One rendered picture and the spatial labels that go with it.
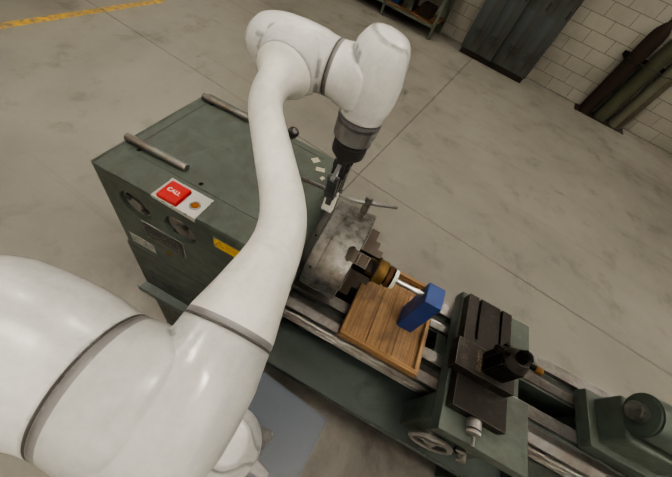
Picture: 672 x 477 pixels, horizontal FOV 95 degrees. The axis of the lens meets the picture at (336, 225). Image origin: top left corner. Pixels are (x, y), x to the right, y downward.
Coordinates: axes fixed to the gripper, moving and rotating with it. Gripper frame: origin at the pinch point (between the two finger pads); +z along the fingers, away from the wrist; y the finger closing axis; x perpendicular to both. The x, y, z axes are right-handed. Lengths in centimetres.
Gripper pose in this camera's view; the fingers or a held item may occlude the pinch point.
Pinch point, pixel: (329, 201)
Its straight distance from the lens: 81.1
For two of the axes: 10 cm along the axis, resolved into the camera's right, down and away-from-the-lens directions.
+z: -2.6, 6.0, 7.6
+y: 4.0, -6.5, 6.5
